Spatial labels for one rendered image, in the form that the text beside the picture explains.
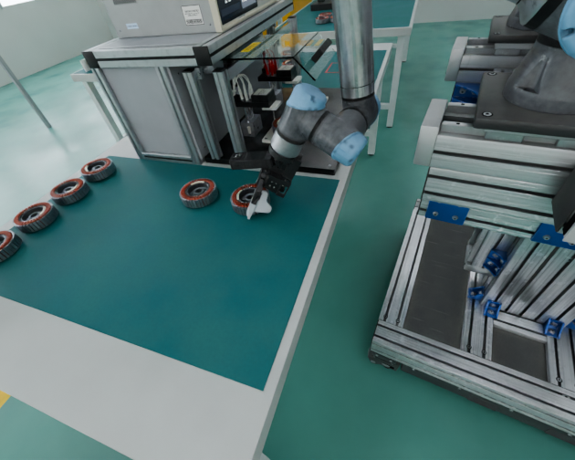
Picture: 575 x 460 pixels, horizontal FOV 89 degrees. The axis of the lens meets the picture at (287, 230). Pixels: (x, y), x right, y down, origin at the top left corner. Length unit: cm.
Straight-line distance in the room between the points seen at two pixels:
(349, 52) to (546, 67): 33
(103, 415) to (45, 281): 42
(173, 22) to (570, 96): 96
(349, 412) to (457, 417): 39
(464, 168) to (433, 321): 71
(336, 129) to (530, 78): 32
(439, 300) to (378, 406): 47
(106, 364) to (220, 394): 24
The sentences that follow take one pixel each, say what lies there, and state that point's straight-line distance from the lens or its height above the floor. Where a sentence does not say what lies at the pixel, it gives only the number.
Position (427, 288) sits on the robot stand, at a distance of 135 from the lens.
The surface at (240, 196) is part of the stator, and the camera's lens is 86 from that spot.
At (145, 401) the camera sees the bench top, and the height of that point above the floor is 75.
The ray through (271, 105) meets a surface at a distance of 110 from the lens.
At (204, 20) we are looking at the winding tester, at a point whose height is 115.
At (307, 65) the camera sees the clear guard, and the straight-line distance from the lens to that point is 89.
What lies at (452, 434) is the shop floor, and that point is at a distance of 137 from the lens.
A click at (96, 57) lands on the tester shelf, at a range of 115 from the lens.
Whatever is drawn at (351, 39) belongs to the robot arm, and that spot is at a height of 113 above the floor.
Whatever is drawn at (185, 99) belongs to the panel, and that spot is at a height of 97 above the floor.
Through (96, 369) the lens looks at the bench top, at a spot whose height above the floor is 75.
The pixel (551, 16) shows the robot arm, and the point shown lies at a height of 119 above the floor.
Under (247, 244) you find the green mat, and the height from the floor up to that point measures 75.
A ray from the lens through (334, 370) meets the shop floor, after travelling 136.
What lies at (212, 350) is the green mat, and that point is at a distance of 62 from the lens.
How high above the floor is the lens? 129
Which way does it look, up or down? 45 degrees down
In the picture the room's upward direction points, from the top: 10 degrees counter-clockwise
